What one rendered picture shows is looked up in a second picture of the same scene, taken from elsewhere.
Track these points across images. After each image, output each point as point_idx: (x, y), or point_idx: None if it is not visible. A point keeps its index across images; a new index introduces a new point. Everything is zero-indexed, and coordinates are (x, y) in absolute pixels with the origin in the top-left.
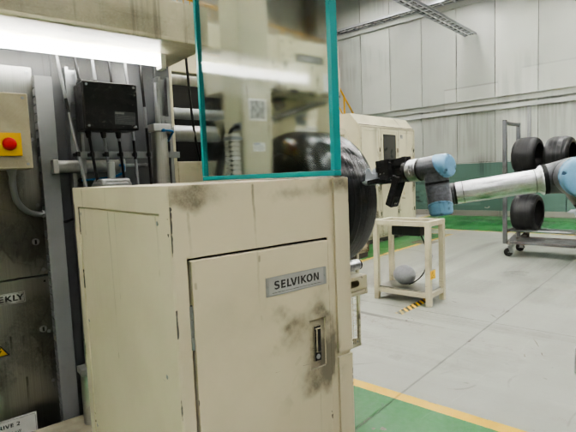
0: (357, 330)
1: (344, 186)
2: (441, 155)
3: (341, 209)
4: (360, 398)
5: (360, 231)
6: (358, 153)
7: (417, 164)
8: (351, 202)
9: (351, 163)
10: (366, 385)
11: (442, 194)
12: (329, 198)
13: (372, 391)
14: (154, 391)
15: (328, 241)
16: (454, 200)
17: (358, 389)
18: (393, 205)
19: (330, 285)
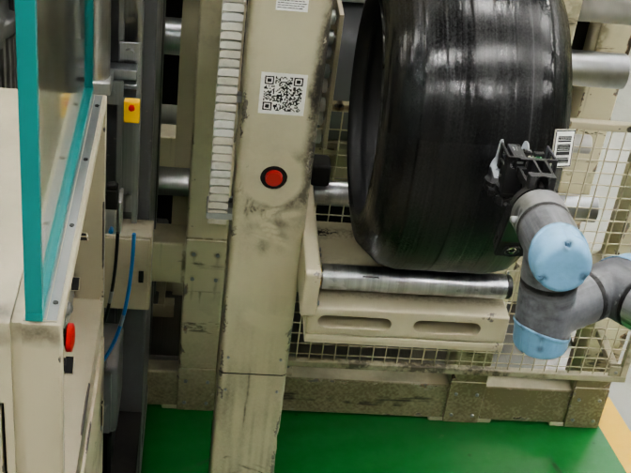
0: (625, 352)
1: (49, 339)
2: (551, 240)
3: (40, 371)
4: (584, 472)
5: (475, 249)
6: (536, 77)
7: (523, 218)
8: (446, 194)
9: (492, 102)
10: (630, 450)
11: (533, 315)
12: (16, 349)
13: (625, 471)
14: None
15: (7, 409)
16: (616, 319)
17: (604, 451)
18: (502, 253)
19: (10, 465)
